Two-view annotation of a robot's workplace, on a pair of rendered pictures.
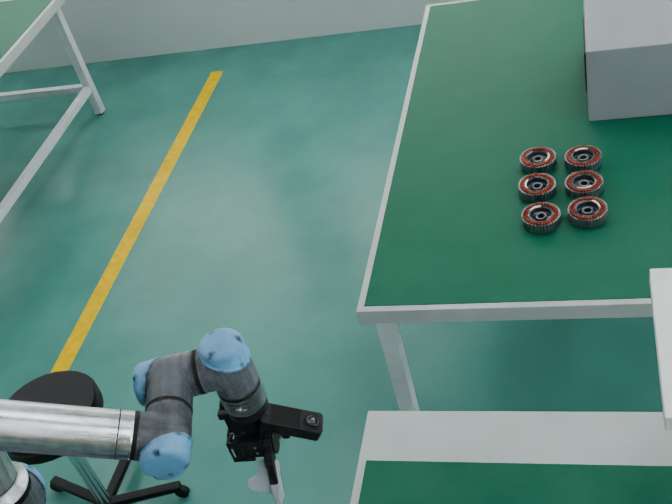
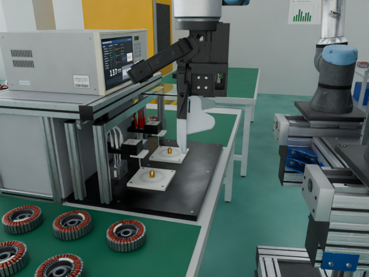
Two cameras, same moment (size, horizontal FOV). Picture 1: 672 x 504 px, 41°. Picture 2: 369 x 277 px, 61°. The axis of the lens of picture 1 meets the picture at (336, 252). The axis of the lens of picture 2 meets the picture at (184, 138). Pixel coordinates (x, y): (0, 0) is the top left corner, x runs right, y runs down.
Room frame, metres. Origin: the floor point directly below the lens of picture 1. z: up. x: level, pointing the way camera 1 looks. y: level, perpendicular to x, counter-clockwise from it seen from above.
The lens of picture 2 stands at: (1.60, 0.13, 1.35)
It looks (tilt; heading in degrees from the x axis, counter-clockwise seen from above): 21 degrees down; 173
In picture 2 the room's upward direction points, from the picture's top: straight up
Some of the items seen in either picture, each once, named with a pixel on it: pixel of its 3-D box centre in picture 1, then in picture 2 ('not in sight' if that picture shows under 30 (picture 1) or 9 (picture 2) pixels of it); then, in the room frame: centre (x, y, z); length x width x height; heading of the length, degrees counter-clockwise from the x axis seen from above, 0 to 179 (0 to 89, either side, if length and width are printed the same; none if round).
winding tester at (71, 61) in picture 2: not in sight; (84, 56); (0.26, -0.11, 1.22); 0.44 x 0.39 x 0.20; 159
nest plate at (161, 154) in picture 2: not in sight; (169, 154); (0.27, 0.23, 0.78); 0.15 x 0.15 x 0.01; 69
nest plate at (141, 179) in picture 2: not in sight; (152, 177); (0.50, 0.14, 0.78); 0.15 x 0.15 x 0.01; 69
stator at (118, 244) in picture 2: not in sight; (126, 234); (0.83, 0.06, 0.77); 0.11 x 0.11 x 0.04
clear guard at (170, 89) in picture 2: not in sight; (172, 95); (0.20, 0.25, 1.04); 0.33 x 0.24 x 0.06; 69
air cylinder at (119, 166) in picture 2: not in sight; (117, 169); (0.45, 0.01, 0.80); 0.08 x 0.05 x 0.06; 159
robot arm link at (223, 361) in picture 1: (227, 364); not in sight; (1.07, 0.22, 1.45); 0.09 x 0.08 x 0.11; 85
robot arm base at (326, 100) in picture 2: not in sight; (333, 95); (0.50, 0.84, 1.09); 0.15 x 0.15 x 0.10
